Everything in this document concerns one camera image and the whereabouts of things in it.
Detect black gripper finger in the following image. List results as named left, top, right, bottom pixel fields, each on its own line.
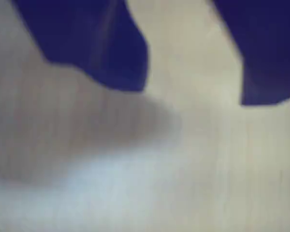
left=12, top=0, right=150, bottom=93
left=211, top=0, right=290, bottom=106

